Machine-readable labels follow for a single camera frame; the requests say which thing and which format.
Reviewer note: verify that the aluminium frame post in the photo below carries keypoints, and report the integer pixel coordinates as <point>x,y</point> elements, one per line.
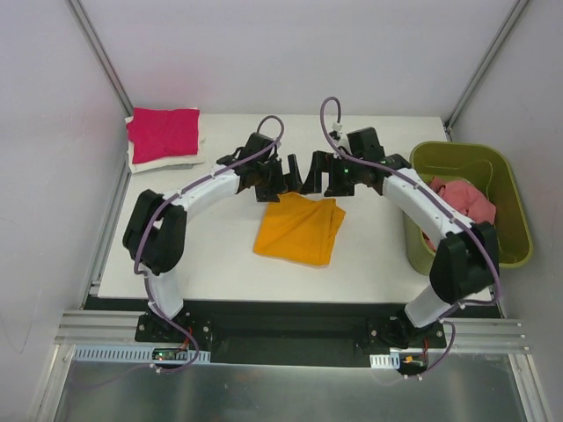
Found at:
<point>497,43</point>
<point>87,28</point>

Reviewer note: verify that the right white cable duct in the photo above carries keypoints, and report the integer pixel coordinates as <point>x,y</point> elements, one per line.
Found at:
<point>385,361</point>

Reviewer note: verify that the olive green plastic basket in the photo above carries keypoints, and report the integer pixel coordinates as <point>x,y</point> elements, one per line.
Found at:
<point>487,170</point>

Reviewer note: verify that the right aluminium frame post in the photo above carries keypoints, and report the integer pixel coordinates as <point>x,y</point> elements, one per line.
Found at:
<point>497,43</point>

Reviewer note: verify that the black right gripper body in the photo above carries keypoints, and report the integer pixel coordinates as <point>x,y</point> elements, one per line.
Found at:
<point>333,175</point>

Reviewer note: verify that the white cable duct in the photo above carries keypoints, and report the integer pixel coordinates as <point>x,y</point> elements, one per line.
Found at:
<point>385,361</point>
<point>140,355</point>

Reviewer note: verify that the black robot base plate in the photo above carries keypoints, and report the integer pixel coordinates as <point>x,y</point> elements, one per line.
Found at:
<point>278,333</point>

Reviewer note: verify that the left aluminium frame post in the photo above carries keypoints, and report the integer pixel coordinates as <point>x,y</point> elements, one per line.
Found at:
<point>87,28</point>

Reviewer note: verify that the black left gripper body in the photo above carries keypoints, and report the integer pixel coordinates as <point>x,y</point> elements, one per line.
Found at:
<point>275,178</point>

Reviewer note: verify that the orange t shirt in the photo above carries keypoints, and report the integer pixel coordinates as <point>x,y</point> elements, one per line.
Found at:
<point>299,230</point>

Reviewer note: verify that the salmon pink t shirt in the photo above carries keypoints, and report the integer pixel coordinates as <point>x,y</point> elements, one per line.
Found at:
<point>465,198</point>

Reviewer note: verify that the left white cable duct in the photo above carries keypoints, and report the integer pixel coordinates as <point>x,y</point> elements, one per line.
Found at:
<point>140,355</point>

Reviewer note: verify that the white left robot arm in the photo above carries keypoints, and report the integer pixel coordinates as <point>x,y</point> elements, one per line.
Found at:
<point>156,232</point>

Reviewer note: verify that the folded magenta t shirt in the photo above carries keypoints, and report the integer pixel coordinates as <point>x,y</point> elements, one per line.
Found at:
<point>163,133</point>

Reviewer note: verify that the folded white t shirt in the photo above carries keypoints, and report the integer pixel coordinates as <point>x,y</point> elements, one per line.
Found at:
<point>164,162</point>

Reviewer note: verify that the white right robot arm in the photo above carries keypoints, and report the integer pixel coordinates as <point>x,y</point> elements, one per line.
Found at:
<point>466,253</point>

